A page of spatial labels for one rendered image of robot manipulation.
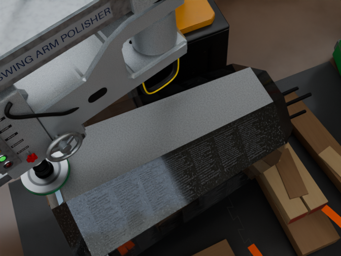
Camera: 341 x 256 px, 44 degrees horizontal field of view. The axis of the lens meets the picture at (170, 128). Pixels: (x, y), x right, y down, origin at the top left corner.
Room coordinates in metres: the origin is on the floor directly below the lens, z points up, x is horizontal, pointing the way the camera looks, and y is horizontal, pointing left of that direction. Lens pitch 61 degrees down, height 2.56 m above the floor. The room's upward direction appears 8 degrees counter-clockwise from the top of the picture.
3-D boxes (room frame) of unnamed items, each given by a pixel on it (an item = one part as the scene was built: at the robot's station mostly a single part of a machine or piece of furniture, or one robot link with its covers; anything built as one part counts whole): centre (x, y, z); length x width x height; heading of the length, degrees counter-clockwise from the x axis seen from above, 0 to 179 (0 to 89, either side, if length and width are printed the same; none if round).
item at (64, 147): (0.77, 0.41, 1.18); 0.15 x 0.10 x 0.15; 121
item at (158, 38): (1.15, 0.02, 1.33); 0.19 x 0.19 x 0.20
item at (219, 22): (1.80, -0.04, 0.37); 0.66 x 0.66 x 0.74; 15
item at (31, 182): (0.81, 0.58, 0.86); 0.21 x 0.21 x 0.01
